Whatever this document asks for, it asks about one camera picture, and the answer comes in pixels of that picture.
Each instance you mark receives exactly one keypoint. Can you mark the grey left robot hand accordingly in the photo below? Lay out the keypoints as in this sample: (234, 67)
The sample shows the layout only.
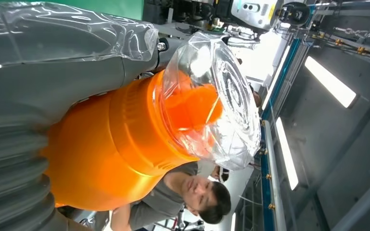
(44, 79)

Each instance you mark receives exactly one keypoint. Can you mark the orange detergent bottle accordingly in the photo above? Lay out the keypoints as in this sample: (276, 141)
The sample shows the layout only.
(108, 143)

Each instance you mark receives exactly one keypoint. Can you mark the person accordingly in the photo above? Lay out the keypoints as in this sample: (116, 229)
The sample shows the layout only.
(178, 194)

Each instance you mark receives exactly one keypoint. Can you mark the robot head unit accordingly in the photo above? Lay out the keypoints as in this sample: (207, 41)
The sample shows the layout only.
(255, 12)

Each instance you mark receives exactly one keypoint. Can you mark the blue metal beam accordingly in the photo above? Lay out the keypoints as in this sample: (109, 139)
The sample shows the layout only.
(266, 178)

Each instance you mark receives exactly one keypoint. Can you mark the ceiling light panel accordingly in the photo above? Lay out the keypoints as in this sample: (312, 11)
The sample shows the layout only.
(286, 153)
(330, 81)

